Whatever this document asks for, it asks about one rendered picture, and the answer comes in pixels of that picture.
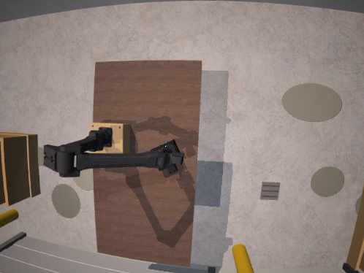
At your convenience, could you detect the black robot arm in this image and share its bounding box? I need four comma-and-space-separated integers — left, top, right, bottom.
43, 127, 184, 177

